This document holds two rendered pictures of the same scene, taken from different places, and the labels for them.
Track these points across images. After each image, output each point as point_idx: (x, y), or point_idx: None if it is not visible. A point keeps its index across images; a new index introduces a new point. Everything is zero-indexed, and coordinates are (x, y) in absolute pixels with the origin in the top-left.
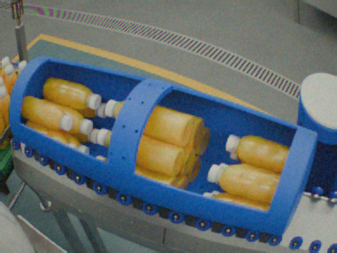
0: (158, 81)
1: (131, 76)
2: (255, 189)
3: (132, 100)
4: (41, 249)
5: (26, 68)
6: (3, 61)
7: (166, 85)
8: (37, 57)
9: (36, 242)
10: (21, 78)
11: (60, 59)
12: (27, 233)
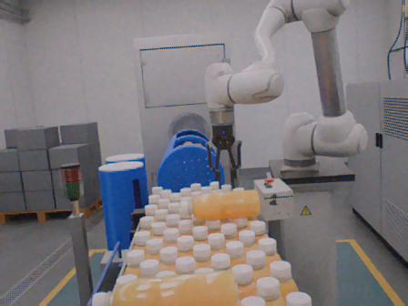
0: (173, 141)
1: (174, 143)
2: (202, 146)
3: (192, 136)
4: (280, 168)
5: (190, 145)
6: (156, 196)
7: (177, 138)
8: (174, 149)
9: (278, 169)
10: (198, 146)
11: (168, 152)
12: (278, 172)
